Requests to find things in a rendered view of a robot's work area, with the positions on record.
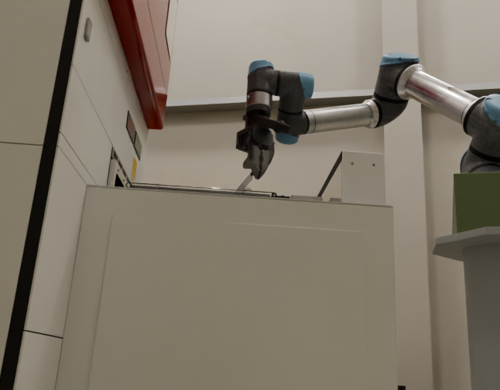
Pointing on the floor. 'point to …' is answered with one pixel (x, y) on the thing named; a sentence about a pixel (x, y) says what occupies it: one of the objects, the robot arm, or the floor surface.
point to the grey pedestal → (484, 300)
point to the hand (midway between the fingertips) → (258, 173)
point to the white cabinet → (230, 295)
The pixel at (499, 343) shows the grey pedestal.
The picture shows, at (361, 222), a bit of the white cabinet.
